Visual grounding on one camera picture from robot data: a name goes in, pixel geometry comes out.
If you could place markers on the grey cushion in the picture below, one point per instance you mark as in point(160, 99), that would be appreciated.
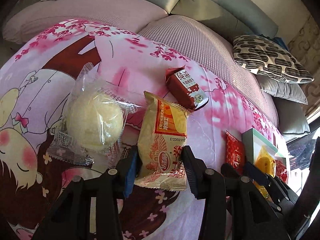
point(287, 91)

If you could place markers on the beige orange cracker packet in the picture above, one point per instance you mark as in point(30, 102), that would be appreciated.
point(162, 136)

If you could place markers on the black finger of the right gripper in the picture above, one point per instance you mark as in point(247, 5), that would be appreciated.
point(282, 196)

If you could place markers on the black white patterned pillow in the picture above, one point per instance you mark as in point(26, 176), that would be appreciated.
point(262, 56)

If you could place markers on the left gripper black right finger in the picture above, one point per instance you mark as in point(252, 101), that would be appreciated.
point(252, 215)

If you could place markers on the dark red biscuit packet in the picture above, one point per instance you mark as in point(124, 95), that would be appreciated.
point(185, 89)

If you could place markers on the yellow pastry packet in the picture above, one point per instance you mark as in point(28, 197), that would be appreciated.
point(266, 164)

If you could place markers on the mint green tray box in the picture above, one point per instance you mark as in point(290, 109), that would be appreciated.
point(253, 141)

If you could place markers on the grey sectional sofa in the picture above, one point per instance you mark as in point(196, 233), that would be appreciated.
point(228, 18)

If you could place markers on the red gold cake packet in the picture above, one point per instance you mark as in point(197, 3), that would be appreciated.
point(235, 153)

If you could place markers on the pink sofa seat cover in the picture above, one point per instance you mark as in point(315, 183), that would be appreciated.
point(187, 36)

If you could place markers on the beige patterned curtain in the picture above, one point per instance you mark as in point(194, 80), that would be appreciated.
point(305, 48)

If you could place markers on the round white bun packet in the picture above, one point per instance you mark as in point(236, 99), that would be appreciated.
point(93, 121)

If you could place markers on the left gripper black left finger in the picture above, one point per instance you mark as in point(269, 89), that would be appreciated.
point(88, 209)

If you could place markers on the red foil candy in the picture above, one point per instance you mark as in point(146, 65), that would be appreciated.
point(281, 171)

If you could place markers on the pink cartoon tablecloth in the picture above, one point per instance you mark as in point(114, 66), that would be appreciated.
point(35, 85)

